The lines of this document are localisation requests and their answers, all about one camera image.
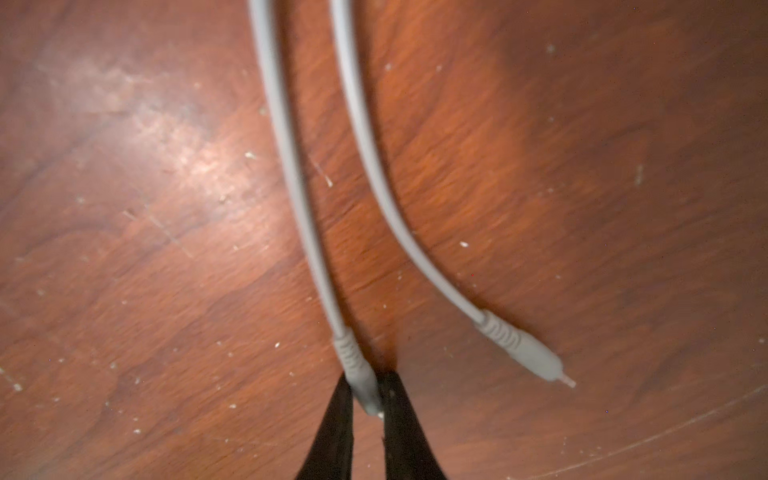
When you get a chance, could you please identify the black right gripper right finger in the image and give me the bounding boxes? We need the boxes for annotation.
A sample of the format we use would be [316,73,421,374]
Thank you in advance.
[379,371,447,480]

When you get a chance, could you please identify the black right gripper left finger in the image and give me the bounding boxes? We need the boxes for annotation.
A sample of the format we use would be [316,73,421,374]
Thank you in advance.
[295,375,354,480]

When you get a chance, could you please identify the grey white headphone cable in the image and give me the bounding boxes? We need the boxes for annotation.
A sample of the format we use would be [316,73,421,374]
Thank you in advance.
[247,0,577,418]

